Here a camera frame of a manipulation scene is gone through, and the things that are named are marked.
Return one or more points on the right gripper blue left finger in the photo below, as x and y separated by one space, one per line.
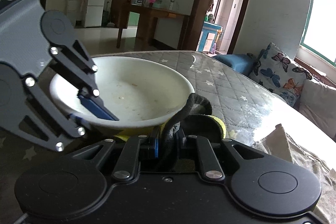
155 135

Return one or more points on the blue sofa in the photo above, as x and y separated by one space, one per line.
242 63

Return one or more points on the window with green frame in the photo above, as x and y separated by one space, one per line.
319 32

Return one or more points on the water dispenser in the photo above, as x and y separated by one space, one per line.
71 10

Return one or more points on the large butterfly pillow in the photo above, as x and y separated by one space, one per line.
278 73

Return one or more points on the large white bowl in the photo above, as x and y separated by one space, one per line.
140 93

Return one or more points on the yellow and black cleaning cloth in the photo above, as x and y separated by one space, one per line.
196 118

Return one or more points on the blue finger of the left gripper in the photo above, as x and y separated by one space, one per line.
96 107
78 120

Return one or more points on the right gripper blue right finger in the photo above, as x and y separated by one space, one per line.
181 138

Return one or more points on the dark wooden desk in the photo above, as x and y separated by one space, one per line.
148 18

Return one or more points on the blue children cabinet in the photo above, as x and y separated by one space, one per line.
208 37

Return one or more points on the white refrigerator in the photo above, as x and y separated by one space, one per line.
93 11

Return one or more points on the grey towel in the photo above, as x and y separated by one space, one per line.
278 143

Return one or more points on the plain white pillow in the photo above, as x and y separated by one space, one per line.
317 104

